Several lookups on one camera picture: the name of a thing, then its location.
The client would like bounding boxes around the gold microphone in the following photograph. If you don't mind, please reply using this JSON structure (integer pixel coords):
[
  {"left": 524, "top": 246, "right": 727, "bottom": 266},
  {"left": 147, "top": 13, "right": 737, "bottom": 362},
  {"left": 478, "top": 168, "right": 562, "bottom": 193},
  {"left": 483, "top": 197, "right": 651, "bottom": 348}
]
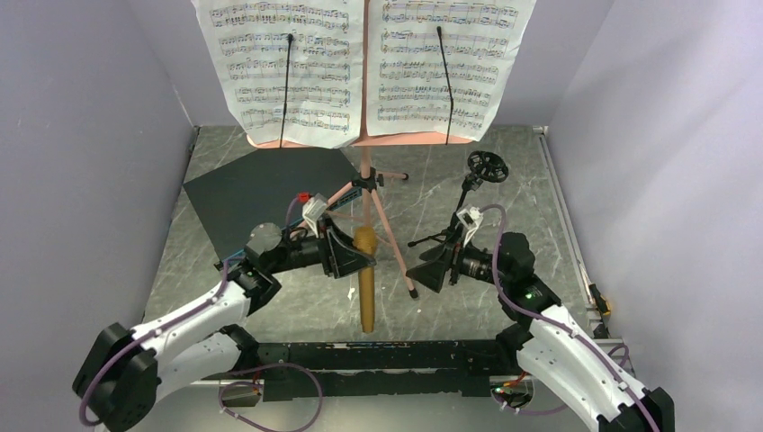
[{"left": 354, "top": 226, "right": 377, "bottom": 333}]

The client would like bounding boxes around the black blue flat box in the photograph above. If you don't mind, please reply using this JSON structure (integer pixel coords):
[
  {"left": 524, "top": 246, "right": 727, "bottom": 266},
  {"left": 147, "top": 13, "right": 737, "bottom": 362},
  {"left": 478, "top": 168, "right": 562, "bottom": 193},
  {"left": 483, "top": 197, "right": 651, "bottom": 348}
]
[{"left": 184, "top": 148, "right": 356, "bottom": 260}]

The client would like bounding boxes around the yellow black screwdriver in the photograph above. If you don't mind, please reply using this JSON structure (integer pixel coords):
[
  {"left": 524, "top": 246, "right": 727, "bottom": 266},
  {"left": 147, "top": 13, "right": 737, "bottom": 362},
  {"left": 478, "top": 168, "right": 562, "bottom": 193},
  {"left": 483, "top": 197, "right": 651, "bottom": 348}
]
[{"left": 588, "top": 283, "right": 612, "bottom": 316}]

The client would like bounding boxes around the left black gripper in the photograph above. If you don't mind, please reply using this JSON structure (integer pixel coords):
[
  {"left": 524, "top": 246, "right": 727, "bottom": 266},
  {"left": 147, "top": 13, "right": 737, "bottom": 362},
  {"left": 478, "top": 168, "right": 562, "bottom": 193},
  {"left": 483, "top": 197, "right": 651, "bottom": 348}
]
[{"left": 268, "top": 216, "right": 376, "bottom": 279}]

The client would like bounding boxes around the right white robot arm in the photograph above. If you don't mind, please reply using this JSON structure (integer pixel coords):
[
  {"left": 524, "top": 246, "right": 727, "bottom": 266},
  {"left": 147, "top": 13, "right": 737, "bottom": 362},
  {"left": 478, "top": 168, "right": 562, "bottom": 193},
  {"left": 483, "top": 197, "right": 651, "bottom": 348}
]
[{"left": 407, "top": 232, "right": 676, "bottom": 431}]

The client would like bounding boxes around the purple cable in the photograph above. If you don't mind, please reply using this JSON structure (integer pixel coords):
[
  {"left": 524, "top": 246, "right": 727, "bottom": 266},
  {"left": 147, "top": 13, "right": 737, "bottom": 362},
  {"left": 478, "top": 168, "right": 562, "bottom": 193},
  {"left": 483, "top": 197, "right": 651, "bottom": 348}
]
[
  {"left": 476, "top": 203, "right": 663, "bottom": 432},
  {"left": 77, "top": 196, "right": 326, "bottom": 432}
]

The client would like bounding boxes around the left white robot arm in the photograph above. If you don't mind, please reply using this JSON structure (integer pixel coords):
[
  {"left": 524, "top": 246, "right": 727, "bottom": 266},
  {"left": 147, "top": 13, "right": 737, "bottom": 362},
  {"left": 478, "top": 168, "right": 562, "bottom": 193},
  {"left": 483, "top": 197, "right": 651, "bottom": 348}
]
[{"left": 72, "top": 216, "right": 377, "bottom": 431}]

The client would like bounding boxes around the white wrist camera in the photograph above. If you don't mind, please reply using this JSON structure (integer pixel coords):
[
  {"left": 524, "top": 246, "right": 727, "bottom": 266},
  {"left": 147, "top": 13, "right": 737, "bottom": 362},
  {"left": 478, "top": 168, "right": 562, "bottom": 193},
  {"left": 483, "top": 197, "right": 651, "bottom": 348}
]
[
  {"left": 298, "top": 193, "right": 328, "bottom": 237},
  {"left": 456, "top": 206, "right": 484, "bottom": 247}
]

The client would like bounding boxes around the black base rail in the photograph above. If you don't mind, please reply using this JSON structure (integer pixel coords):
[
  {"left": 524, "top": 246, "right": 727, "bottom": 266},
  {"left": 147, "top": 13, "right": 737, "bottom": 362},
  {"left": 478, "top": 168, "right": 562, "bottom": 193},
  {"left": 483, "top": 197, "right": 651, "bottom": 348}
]
[{"left": 207, "top": 339, "right": 531, "bottom": 401}]

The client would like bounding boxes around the sheet music page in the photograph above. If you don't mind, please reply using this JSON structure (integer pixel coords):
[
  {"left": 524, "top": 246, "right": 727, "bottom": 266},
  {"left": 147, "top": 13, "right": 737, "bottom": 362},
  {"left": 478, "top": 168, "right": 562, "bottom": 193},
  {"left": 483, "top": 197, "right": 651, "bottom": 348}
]
[
  {"left": 365, "top": 1, "right": 535, "bottom": 140},
  {"left": 193, "top": 1, "right": 366, "bottom": 149}
]

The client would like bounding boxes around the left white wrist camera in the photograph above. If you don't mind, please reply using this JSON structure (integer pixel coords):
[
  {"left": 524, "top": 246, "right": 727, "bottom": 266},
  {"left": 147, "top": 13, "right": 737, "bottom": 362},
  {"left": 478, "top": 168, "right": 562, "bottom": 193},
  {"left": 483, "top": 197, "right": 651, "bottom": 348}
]
[{"left": 298, "top": 193, "right": 328, "bottom": 237}]

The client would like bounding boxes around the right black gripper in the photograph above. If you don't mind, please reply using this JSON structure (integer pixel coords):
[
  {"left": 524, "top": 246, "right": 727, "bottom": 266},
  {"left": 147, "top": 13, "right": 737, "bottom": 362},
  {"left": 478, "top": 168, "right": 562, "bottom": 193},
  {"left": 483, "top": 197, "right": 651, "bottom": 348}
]
[{"left": 406, "top": 224, "right": 510, "bottom": 293}]

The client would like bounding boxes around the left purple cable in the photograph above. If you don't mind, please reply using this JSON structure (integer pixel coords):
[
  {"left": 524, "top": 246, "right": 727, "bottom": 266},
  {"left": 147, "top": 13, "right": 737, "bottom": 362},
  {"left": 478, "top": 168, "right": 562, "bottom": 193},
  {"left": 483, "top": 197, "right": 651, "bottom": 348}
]
[{"left": 77, "top": 196, "right": 326, "bottom": 432}]

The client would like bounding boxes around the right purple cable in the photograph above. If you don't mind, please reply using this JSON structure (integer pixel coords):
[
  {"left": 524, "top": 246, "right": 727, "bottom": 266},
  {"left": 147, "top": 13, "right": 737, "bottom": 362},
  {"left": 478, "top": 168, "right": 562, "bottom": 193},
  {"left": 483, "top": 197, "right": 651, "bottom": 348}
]
[{"left": 476, "top": 203, "right": 663, "bottom": 432}]

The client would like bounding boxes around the black microphone stand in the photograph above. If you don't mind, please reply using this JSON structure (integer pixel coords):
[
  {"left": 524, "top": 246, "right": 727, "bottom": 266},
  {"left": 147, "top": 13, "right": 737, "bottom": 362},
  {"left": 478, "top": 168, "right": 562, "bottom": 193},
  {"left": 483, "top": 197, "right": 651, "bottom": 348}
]
[{"left": 408, "top": 150, "right": 510, "bottom": 248}]

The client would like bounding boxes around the pink music stand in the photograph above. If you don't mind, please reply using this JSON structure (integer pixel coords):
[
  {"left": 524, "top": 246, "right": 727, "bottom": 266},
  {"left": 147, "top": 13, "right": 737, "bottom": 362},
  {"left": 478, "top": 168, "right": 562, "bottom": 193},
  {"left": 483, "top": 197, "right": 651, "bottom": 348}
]
[{"left": 247, "top": 0, "right": 478, "bottom": 300}]

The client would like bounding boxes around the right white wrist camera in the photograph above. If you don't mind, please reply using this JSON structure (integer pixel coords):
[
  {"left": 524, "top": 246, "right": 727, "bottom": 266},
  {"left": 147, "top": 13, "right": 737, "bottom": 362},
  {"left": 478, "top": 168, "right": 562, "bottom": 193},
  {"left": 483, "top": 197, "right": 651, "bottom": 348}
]
[{"left": 456, "top": 206, "right": 484, "bottom": 247}]

